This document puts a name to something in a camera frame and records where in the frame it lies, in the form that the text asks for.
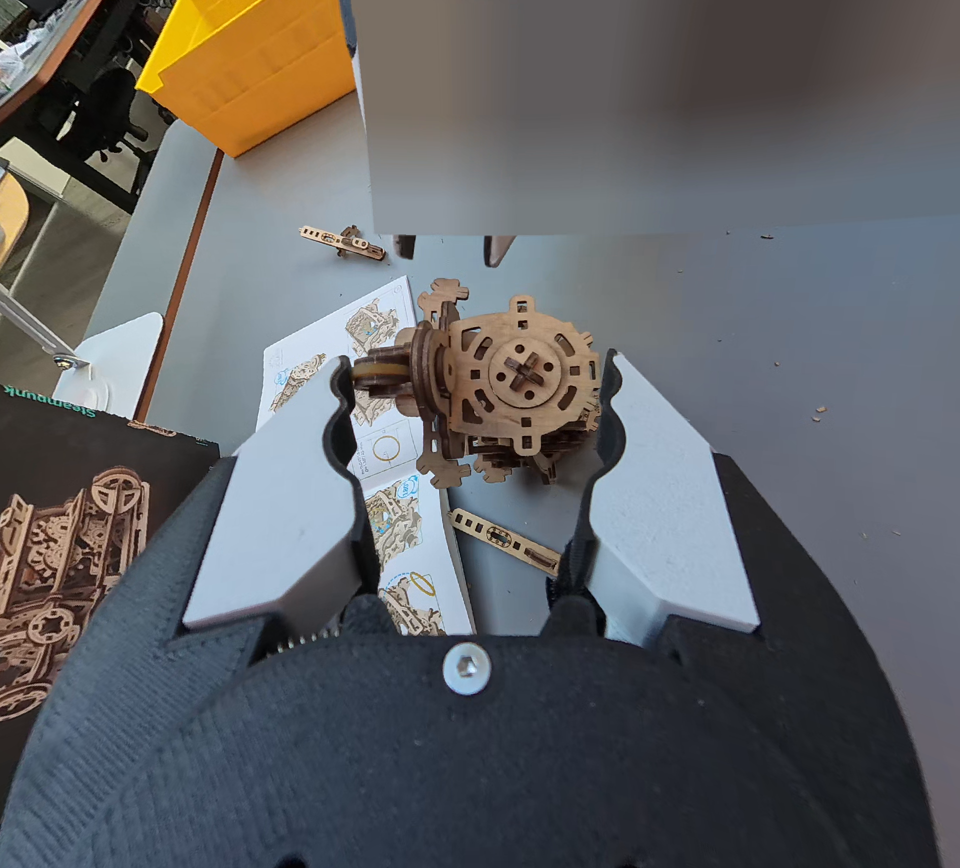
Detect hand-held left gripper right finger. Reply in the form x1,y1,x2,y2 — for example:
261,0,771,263
549,349,762,649

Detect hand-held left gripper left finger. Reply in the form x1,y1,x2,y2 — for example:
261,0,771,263
182,355,382,643

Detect wooden gear disc assembly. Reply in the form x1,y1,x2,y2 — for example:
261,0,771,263
351,275,603,490

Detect wooden gear puzzle model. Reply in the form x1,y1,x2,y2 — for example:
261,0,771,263
465,403,603,488

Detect grey desk with brown edge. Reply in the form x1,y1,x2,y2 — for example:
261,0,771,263
78,121,226,419

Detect brown wooden desk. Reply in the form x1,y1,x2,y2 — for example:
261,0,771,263
0,0,174,127

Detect wooden lever part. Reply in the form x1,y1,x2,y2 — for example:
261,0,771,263
300,224,387,262

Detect instruction booklet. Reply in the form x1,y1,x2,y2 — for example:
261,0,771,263
255,275,475,637

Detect flat wooden strip with holes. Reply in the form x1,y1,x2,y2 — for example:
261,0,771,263
447,508,564,578

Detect black product box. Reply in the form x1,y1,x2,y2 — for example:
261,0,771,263
0,380,221,794

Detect white rounded board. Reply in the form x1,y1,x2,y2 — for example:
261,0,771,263
73,311,165,423

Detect yellow plastic bin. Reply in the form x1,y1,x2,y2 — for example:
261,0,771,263
135,0,357,159

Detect black office chair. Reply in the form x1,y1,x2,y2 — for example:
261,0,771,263
67,65,151,160

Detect light wooden table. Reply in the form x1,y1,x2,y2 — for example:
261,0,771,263
0,166,33,269

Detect silver metal bracket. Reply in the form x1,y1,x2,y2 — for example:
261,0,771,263
0,283,93,368

